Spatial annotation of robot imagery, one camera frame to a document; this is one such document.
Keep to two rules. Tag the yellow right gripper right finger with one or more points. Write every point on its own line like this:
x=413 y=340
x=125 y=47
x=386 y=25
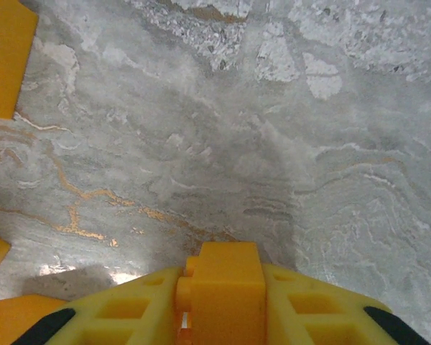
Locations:
x=309 y=309

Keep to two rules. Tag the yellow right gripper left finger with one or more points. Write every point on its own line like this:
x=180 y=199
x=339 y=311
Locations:
x=129 y=309

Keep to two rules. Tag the yellow square lego brick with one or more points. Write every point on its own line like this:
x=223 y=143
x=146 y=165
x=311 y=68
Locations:
x=226 y=287

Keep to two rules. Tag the yellow curved lego brick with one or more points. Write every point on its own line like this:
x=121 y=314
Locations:
x=14 y=318

